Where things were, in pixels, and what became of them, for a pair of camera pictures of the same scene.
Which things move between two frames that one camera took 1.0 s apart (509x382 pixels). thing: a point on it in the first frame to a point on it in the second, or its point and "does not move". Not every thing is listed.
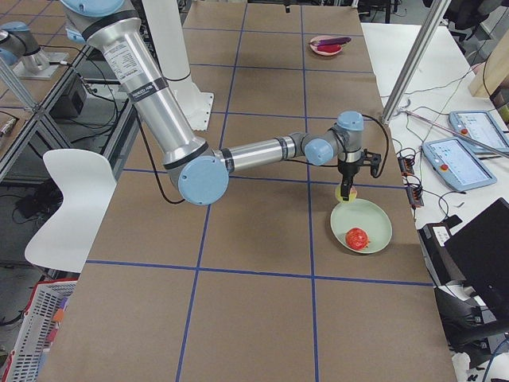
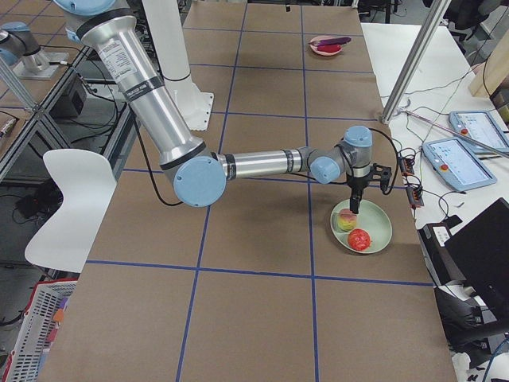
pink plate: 314,48 does not move
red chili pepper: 328,48 does not move
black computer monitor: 480,252 does not move
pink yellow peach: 351,196 to 347,220
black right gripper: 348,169 to 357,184
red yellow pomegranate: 357,239 does not move
